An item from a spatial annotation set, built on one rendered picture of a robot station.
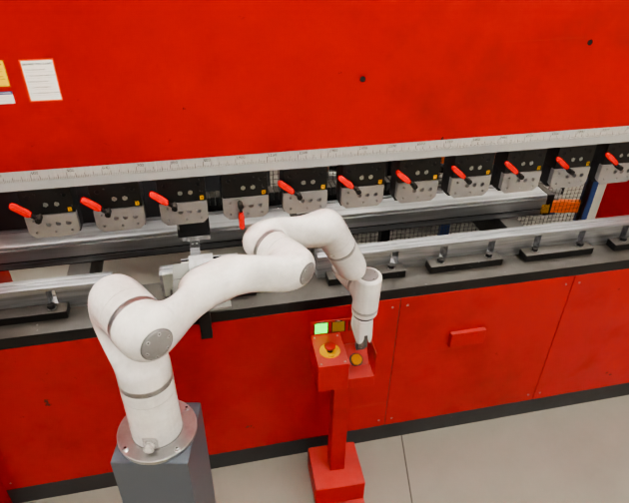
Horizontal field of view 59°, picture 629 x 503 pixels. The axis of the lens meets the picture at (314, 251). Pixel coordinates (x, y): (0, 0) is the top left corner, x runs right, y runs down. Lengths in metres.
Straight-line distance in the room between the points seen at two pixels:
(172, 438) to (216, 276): 0.42
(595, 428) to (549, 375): 0.36
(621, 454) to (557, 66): 1.76
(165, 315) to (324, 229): 0.48
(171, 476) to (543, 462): 1.81
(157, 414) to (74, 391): 0.90
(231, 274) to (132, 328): 0.26
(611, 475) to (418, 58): 1.97
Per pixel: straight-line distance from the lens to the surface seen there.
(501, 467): 2.71
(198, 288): 1.20
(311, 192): 1.85
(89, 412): 2.28
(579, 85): 2.12
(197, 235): 1.92
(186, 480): 1.45
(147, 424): 1.35
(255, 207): 1.84
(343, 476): 2.41
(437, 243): 2.17
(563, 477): 2.78
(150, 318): 1.11
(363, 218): 2.29
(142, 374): 1.25
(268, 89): 1.70
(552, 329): 2.58
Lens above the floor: 2.13
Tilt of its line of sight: 34 degrees down
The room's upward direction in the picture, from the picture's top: 1 degrees clockwise
